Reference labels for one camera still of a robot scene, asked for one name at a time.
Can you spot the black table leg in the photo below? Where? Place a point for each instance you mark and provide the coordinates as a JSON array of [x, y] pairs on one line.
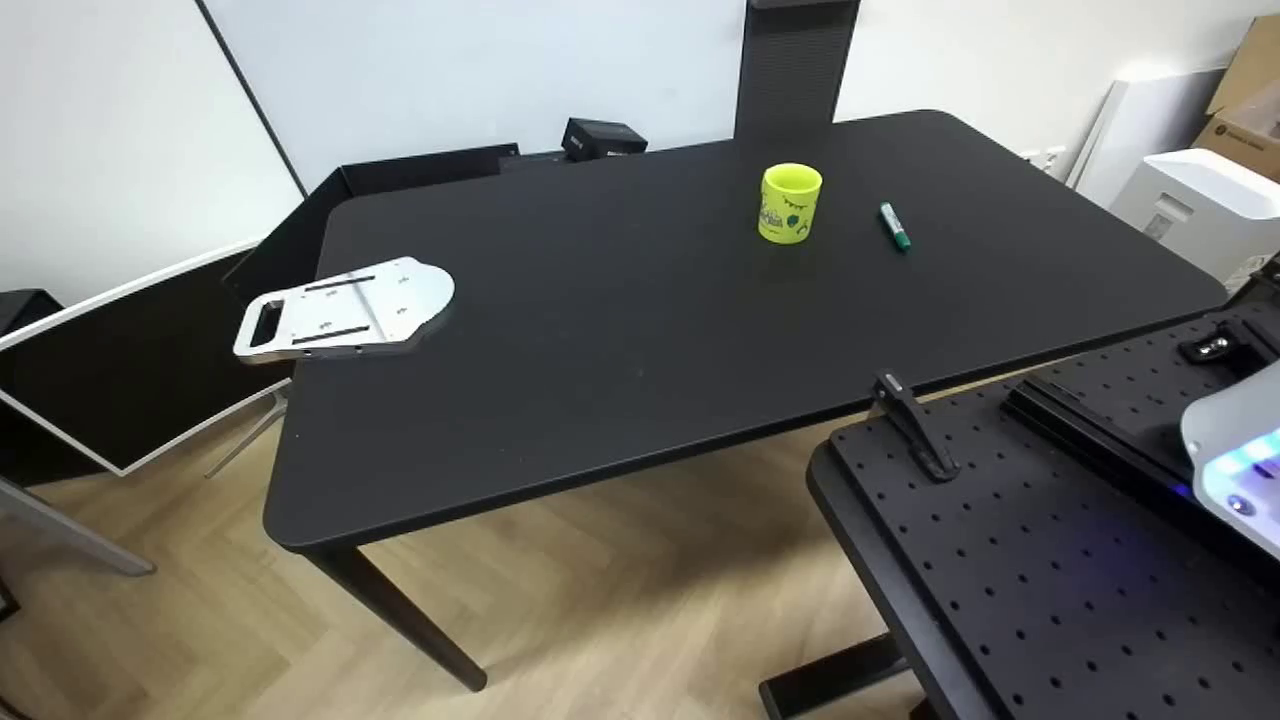
[[382, 598]]

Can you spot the black perforated breadboard table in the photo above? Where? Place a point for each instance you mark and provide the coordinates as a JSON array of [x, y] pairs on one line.
[[1066, 568]]

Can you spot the yellow-green mug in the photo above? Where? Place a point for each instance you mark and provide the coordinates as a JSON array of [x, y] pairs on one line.
[[788, 199]]

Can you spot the white framed black panel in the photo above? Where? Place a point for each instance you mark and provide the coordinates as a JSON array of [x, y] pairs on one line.
[[127, 382]]

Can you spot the whiteboard panel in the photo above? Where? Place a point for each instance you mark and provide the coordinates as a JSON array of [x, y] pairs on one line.
[[347, 83]]

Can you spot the green white marker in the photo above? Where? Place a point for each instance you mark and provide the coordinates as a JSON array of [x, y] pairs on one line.
[[892, 226]]

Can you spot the cardboard box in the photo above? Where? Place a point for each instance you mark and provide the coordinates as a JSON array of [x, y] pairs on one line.
[[1244, 110]]

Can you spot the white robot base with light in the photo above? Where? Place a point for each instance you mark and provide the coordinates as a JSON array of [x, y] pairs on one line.
[[1232, 444]]

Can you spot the black vertical pillar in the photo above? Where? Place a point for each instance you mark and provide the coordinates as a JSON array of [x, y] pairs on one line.
[[795, 67]]

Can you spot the white flat mounting plate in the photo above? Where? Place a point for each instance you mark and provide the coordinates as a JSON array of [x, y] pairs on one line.
[[354, 308]]

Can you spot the black clamp on breadboard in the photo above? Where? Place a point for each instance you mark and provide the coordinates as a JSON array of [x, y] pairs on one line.
[[899, 407]]

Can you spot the white box device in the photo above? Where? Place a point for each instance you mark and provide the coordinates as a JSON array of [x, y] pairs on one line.
[[1204, 211]]

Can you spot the small black box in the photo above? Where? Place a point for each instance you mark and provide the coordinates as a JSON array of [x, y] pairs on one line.
[[603, 137]]

